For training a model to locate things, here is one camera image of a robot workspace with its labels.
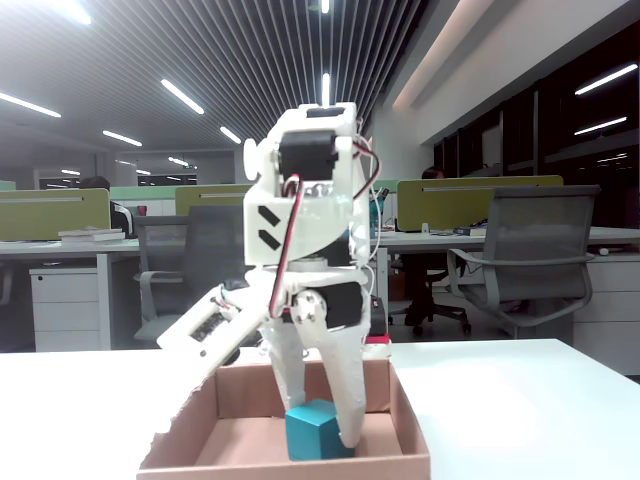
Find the grey mesh office chair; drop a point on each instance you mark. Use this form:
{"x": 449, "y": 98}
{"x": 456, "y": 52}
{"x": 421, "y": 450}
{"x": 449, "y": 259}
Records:
{"x": 540, "y": 240}
{"x": 200, "y": 250}

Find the black swivel office chair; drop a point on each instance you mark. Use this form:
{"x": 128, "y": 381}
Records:
{"x": 430, "y": 305}

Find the seated person dark hair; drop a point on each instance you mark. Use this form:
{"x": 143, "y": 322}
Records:
{"x": 434, "y": 173}

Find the brown cardboard box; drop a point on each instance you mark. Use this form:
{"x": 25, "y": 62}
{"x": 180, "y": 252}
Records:
{"x": 240, "y": 445}

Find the ceiling strip light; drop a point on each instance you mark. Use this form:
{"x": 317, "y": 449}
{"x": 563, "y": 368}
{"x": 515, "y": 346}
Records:
{"x": 70, "y": 10}
{"x": 325, "y": 5}
{"x": 326, "y": 90}
{"x": 230, "y": 135}
{"x": 182, "y": 96}
{"x": 30, "y": 105}
{"x": 122, "y": 138}

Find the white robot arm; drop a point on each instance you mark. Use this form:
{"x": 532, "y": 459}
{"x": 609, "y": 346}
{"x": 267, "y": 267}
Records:
{"x": 320, "y": 235}

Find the white wrist camera mount plate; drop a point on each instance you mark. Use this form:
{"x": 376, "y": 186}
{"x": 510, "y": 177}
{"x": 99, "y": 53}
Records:
{"x": 225, "y": 340}

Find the stack of papers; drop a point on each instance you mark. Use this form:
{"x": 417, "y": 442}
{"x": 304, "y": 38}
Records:
{"x": 92, "y": 235}

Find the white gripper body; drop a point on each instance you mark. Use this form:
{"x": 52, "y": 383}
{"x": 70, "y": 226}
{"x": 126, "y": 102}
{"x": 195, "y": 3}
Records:
{"x": 344, "y": 301}

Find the white drawer cabinet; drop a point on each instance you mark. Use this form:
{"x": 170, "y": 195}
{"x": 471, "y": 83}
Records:
{"x": 615, "y": 310}
{"x": 65, "y": 310}

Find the seated person black white jacket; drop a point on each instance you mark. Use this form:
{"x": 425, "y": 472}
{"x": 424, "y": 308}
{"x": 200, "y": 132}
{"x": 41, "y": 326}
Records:
{"x": 120, "y": 215}

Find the pale green desk partition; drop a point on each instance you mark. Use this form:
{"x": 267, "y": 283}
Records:
{"x": 145, "y": 195}

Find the white office desk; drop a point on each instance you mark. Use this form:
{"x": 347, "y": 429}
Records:
{"x": 430, "y": 241}
{"x": 30, "y": 246}

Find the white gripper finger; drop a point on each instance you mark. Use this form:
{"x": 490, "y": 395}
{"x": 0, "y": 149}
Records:
{"x": 345, "y": 385}
{"x": 289, "y": 370}

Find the blue cube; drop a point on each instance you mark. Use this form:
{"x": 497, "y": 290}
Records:
{"x": 312, "y": 435}

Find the olive desk partition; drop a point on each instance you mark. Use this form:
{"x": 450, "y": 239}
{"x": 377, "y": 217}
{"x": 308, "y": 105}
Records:
{"x": 50, "y": 215}
{"x": 450, "y": 205}
{"x": 215, "y": 197}

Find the red table clamp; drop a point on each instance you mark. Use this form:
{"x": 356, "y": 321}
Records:
{"x": 377, "y": 340}

